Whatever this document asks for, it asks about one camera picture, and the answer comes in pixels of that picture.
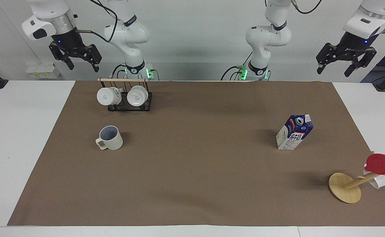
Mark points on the white mug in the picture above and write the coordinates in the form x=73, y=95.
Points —
x=137, y=96
x=107, y=96

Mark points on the beige mug with grey inside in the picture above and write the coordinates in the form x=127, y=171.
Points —
x=111, y=141

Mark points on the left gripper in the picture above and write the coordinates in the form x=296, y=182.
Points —
x=355, y=42

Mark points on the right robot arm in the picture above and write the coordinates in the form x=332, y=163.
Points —
x=126, y=31

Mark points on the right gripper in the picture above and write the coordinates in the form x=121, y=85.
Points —
x=68, y=40

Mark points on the red cup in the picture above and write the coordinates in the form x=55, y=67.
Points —
x=384, y=164

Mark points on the white cup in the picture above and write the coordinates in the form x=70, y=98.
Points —
x=379, y=181

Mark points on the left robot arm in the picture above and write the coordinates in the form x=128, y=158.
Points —
x=268, y=33

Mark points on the blue and white milk carton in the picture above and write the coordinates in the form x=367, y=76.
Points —
x=292, y=133

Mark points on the wooden mug tree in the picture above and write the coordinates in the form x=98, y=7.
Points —
x=343, y=187

